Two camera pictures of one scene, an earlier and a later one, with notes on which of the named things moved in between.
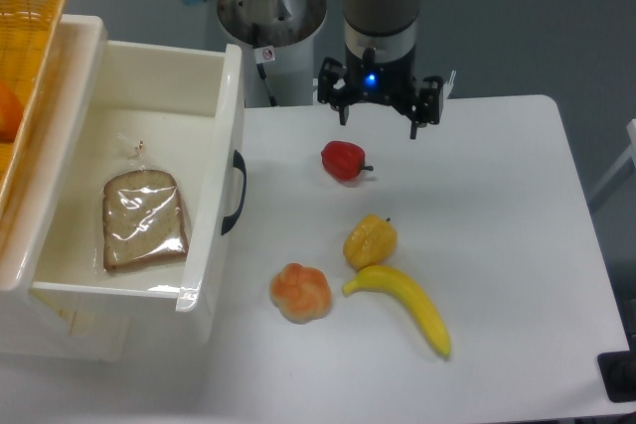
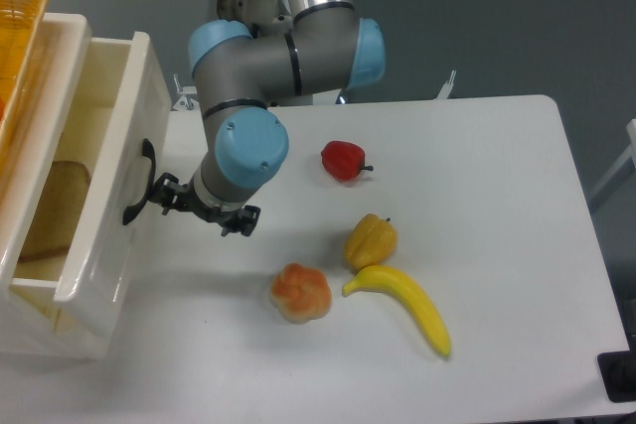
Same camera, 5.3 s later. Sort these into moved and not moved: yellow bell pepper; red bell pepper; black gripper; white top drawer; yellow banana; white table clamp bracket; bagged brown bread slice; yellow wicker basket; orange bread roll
Moved: bagged brown bread slice; black gripper; white top drawer
Not moved: yellow banana; yellow bell pepper; red bell pepper; yellow wicker basket; orange bread roll; white table clamp bracket
